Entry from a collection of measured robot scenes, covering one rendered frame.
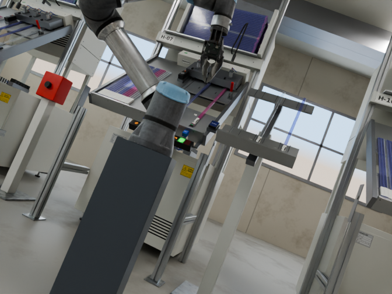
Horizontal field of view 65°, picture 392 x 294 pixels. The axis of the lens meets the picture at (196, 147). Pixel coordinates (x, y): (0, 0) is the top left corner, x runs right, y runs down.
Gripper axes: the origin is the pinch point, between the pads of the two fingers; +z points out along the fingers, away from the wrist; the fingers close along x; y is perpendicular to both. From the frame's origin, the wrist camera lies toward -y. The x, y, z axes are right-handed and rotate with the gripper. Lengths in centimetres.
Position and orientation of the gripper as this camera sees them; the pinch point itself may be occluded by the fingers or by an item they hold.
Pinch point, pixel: (206, 80)
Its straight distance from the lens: 128.4
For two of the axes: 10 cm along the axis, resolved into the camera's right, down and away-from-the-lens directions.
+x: 9.5, 2.7, -1.6
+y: -1.8, 0.5, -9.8
